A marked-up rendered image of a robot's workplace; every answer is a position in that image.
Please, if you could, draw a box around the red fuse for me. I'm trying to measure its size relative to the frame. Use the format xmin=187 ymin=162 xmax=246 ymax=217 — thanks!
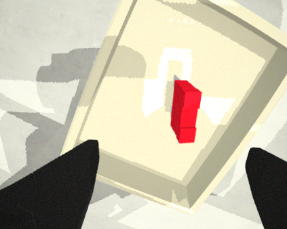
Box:
xmin=170 ymin=74 xmax=202 ymax=144

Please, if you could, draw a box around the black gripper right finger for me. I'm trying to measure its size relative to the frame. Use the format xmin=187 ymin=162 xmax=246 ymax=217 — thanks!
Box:
xmin=245 ymin=147 xmax=287 ymax=229

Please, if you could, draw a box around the cream shallow tray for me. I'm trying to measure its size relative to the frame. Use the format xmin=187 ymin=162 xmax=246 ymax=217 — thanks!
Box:
xmin=61 ymin=0 xmax=287 ymax=215

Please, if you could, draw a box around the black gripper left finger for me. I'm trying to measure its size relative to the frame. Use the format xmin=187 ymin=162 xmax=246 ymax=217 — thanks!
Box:
xmin=0 ymin=139 xmax=99 ymax=229

